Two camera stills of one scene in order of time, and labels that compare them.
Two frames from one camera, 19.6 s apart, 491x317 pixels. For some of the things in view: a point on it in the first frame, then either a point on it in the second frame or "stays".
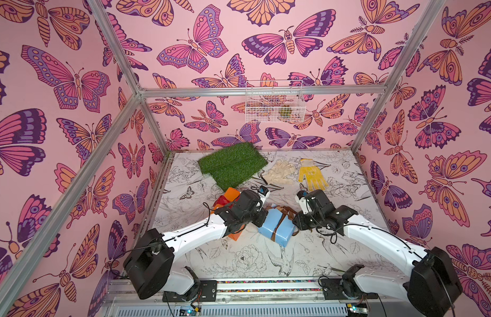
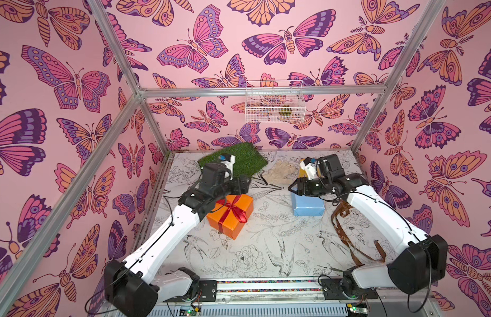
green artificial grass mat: [231, 166] stays
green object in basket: [285, 112] stays
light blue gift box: [285, 230] to [305, 205]
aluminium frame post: [140, 92] stays
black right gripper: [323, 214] to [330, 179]
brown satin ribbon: [285, 211] to [341, 209]
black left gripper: [261, 215] to [243, 188]
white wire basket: [274, 101] stays
